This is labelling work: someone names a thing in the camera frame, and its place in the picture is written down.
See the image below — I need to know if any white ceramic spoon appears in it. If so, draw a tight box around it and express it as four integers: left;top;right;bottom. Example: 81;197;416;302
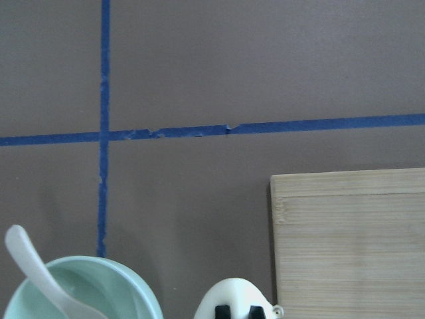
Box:
5;225;106;318

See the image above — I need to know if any light green bowl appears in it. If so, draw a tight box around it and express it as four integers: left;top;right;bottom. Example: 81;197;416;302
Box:
3;256;163;319

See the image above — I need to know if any wooden cutting board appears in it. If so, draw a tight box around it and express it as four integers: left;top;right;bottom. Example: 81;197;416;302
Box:
270;168;424;318

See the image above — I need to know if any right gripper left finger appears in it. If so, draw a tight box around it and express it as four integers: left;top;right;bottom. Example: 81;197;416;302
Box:
214;305;230;319

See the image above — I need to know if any white steamed bun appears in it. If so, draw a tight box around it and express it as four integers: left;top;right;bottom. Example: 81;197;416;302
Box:
194;278;284;319

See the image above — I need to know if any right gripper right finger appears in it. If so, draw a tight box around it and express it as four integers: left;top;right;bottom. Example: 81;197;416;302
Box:
248;306;265;319

